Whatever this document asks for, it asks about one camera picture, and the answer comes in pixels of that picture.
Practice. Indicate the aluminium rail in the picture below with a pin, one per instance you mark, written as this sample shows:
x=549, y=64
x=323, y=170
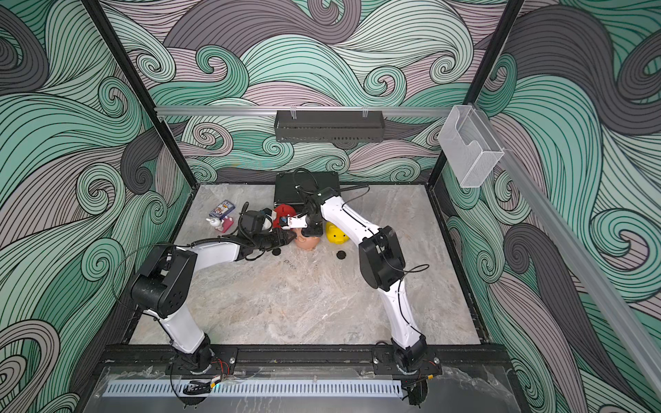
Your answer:
x=236, y=110
x=632, y=334

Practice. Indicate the red piggy bank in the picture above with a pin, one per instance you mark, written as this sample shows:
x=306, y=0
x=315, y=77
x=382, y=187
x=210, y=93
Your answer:
x=282, y=213

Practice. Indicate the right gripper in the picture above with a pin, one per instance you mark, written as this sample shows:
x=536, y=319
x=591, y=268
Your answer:
x=310, y=232

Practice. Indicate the white pink bunny toy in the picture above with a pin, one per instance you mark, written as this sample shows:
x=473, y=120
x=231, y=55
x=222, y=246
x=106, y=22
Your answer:
x=221, y=225

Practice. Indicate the black wall shelf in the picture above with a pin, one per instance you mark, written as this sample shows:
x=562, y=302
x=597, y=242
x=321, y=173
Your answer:
x=329, y=127

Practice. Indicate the aluminium rail right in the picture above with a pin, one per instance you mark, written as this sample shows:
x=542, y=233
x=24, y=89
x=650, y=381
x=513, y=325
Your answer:
x=632, y=334

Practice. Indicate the pink piggy bank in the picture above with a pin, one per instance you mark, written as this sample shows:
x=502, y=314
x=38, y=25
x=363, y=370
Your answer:
x=305, y=243

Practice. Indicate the clear plastic holder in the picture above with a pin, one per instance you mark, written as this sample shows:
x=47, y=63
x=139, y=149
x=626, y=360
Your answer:
x=469, y=142

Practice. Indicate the white cable duct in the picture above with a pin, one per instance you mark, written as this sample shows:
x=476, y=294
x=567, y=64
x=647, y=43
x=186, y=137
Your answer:
x=257, y=388

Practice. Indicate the black case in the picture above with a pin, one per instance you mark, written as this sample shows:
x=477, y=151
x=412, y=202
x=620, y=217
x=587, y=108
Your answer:
x=285, y=185

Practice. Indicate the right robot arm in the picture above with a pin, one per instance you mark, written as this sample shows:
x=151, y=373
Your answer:
x=382, y=265

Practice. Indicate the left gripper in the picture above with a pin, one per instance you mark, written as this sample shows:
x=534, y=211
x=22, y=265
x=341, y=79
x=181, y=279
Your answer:
x=282, y=239

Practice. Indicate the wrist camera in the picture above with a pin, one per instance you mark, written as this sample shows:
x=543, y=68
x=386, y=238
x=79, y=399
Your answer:
x=254, y=222
x=293, y=222

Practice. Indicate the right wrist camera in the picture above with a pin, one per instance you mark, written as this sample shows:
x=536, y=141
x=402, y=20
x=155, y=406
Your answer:
x=293, y=222

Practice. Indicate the card box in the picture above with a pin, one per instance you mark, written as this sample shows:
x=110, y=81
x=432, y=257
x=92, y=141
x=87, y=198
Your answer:
x=221, y=210

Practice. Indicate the aluminium rail back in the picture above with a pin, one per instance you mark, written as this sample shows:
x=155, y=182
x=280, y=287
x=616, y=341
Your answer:
x=236, y=110

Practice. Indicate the yellow piggy bank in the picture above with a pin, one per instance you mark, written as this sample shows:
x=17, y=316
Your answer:
x=334, y=234

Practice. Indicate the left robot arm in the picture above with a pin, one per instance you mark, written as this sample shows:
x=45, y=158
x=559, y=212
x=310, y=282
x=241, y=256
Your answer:
x=161, y=286

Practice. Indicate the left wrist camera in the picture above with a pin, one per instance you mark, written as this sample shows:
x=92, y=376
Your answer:
x=254, y=222

